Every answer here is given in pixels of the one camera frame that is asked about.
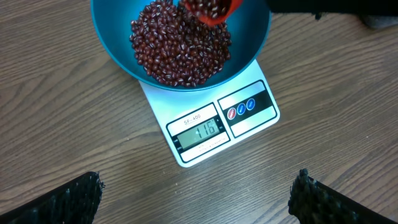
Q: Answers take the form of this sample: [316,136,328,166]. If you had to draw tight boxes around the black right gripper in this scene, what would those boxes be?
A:
[265,0,397,19]

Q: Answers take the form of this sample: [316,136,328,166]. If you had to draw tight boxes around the white digital kitchen scale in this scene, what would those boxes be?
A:
[141,61,280,167]

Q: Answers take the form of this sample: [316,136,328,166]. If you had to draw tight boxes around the red beans in bowl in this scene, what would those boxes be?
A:
[129,0,232,88]

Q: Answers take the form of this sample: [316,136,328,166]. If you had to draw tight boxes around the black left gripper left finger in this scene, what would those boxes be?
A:
[1,171,104,224]

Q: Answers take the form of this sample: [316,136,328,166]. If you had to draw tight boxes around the teal plastic bowl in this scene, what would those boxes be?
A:
[90,0,272,92]

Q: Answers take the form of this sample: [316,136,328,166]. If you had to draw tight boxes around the red plastic measuring scoop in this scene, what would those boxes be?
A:
[179,0,243,26]

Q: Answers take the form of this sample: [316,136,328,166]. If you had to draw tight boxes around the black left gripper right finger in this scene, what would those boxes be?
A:
[288,169,397,224]

